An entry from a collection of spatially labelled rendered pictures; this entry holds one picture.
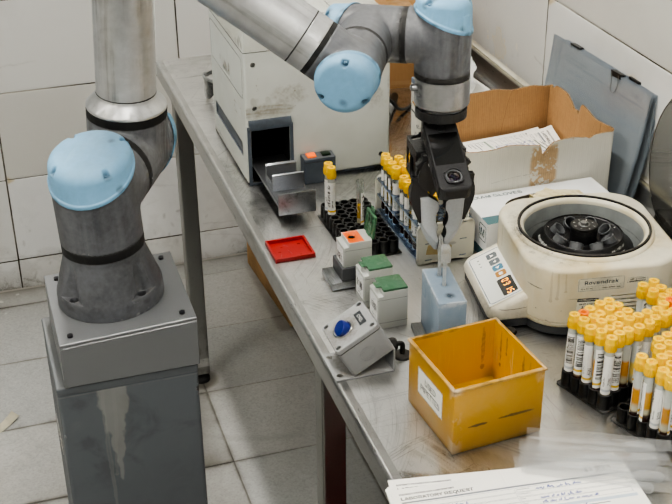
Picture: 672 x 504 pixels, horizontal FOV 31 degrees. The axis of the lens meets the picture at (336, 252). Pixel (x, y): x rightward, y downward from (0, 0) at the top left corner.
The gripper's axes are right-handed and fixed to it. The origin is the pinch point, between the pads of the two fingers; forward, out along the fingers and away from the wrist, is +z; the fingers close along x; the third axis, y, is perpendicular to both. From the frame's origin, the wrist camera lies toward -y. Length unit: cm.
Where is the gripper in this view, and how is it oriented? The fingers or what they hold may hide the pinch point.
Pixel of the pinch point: (440, 243)
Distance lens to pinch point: 174.6
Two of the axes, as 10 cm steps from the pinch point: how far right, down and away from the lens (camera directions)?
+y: -1.7, -4.8, 8.6
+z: 0.1, 8.8, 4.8
